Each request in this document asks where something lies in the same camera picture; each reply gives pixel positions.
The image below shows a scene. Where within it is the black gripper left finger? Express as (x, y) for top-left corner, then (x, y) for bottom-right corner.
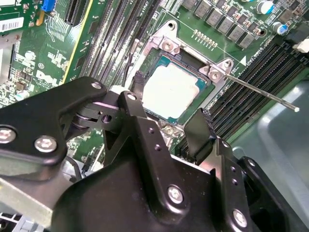
(0, 71), (192, 218)

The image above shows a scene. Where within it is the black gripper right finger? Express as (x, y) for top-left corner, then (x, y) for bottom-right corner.
(183, 108), (294, 232)

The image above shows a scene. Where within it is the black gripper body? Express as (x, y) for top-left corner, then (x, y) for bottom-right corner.
(52, 154), (225, 232)

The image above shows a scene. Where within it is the silver CPU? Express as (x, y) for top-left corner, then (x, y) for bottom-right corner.
(141, 54), (215, 124)

